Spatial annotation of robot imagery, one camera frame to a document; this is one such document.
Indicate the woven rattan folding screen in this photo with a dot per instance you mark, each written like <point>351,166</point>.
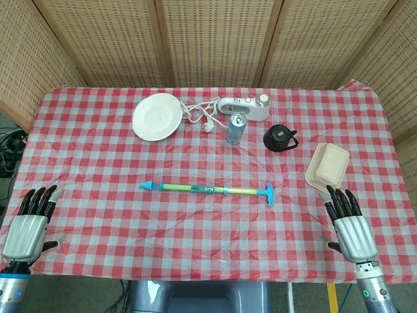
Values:
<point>215,42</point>

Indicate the white round plate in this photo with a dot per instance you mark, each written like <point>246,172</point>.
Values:
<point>157,116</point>

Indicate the green blue water squirter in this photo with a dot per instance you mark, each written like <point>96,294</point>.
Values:
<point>202,189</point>

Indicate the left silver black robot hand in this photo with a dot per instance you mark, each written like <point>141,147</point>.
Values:
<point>24,233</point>

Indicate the beige takeaway food container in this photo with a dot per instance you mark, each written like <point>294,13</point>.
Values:
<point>329,164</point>

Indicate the red white checkered tablecloth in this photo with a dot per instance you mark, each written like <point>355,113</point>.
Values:
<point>163,234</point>

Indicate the grey robot torso base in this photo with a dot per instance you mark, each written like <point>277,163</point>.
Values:
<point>198,298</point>

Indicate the blue drink can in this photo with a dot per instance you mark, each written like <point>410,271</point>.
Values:
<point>235,130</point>

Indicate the black teapot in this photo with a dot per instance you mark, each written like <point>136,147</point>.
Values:
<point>277,138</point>

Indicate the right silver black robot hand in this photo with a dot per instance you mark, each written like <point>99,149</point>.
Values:
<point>353,234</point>

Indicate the white handheld electric appliance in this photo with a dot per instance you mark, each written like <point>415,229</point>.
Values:
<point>251,109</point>

